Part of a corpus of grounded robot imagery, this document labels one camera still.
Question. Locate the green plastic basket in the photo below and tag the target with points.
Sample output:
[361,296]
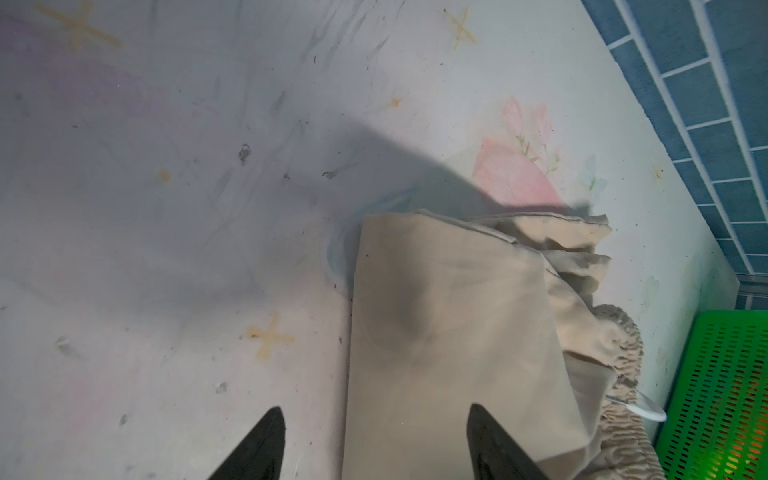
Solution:
[717,414]

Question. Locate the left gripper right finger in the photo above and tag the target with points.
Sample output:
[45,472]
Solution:
[494,453]

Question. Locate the beige shorts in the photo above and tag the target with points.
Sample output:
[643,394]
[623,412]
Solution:
[496,311]

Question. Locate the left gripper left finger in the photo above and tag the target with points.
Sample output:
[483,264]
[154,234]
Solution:
[259,456]

